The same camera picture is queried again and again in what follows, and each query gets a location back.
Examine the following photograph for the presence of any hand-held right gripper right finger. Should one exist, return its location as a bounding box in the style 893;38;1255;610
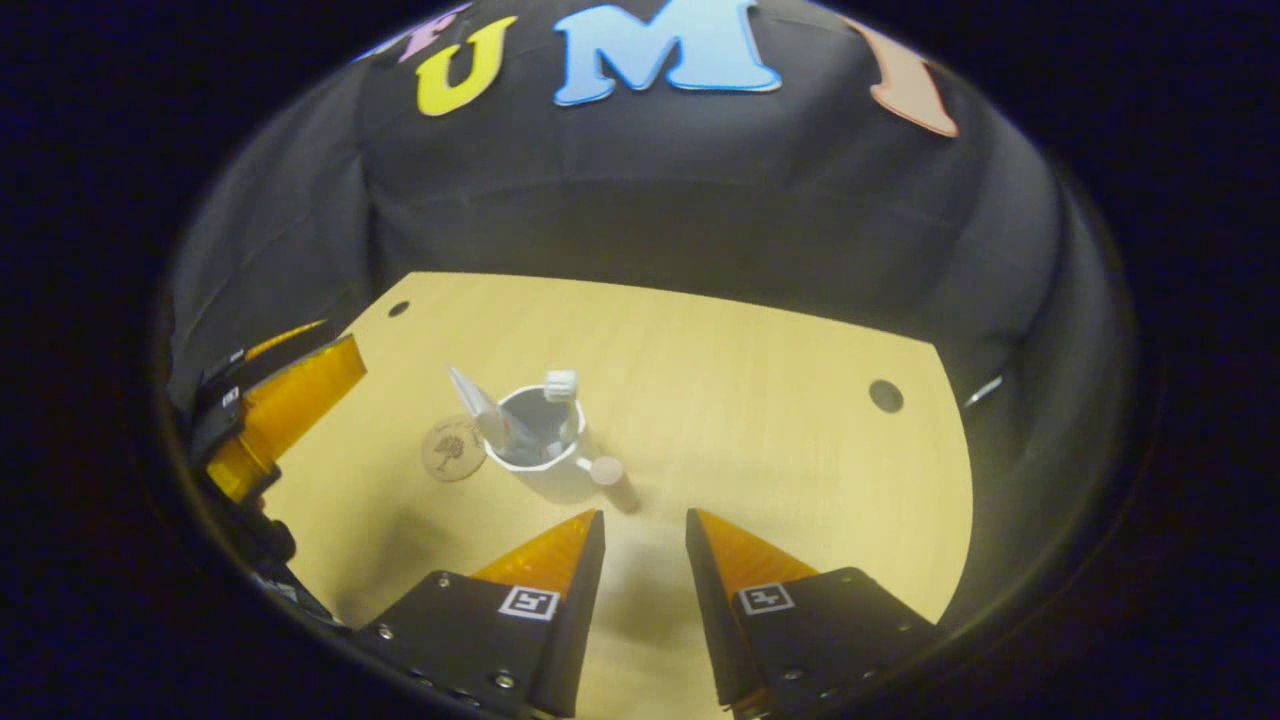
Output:
685;508;941;716

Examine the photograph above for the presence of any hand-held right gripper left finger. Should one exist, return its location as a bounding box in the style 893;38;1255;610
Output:
355;508;607;719

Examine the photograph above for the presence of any white cup with wooden handle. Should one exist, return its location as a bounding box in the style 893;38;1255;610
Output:
483;384;626;501

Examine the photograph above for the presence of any round wooden coaster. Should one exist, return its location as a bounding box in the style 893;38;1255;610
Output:
421;415;489;483

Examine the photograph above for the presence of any white toothpaste tube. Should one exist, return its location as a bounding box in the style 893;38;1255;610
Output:
445;364;546;461

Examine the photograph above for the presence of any pale green toothbrush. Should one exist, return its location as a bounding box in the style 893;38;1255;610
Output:
543;370;583;451

